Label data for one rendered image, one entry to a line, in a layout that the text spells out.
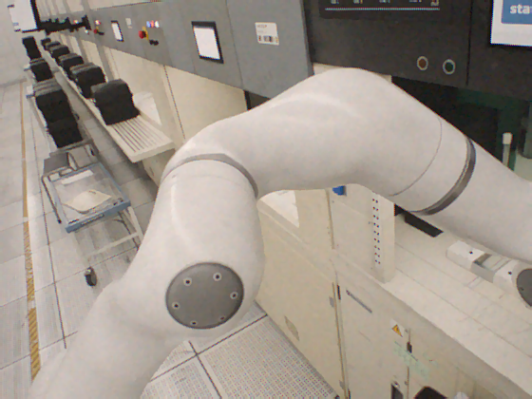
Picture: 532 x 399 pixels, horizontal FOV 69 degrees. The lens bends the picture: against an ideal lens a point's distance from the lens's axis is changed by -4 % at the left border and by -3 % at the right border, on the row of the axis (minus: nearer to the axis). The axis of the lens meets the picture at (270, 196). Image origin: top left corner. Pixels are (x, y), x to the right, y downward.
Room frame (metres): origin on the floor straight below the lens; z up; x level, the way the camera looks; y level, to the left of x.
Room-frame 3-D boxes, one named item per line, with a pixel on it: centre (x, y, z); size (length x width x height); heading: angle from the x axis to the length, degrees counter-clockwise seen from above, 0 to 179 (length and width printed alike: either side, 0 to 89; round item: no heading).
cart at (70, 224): (2.60, 1.27, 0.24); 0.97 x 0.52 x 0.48; 28
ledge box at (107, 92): (3.04, 1.02, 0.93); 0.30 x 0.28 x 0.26; 23
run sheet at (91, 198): (2.43, 1.22, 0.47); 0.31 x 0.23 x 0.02; 47
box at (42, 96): (3.85, 1.85, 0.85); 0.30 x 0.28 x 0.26; 25
